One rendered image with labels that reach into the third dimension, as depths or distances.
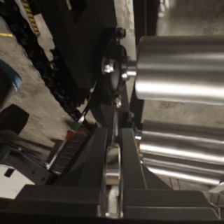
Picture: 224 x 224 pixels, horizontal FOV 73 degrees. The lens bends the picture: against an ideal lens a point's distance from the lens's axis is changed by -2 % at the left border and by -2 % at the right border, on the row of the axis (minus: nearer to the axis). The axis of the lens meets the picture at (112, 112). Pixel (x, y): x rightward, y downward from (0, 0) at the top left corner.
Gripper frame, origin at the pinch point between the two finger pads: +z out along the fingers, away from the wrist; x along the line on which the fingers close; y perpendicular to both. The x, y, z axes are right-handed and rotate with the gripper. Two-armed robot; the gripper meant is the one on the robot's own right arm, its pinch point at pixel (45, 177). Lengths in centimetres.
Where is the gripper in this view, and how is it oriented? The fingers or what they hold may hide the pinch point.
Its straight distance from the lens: 32.2
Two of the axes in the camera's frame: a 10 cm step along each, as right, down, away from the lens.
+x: -1.9, -4.6, -8.6
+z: 8.7, 3.2, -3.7
